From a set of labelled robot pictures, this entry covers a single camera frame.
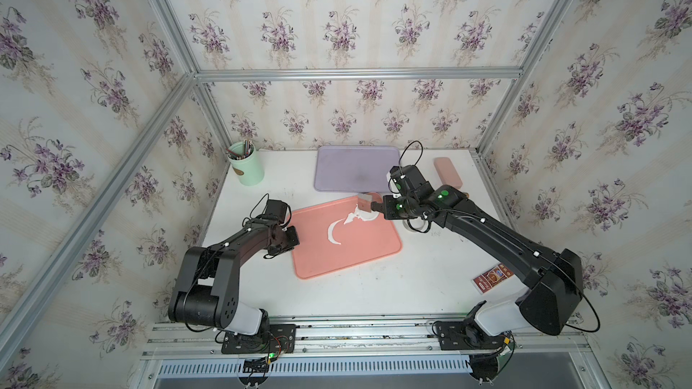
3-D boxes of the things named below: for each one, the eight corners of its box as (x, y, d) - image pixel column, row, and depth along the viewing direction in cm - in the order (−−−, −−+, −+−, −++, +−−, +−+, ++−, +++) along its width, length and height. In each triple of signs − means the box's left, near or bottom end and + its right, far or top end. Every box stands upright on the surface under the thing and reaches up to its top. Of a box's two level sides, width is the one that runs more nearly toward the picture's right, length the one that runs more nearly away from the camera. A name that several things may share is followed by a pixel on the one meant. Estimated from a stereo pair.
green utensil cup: (237, 186, 110) (223, 159, 98) (243, 167, 117) (231, 140, 105) (261, 186, 110) (251, 159, 98) (266, 167, 117) (257, 140, 105)
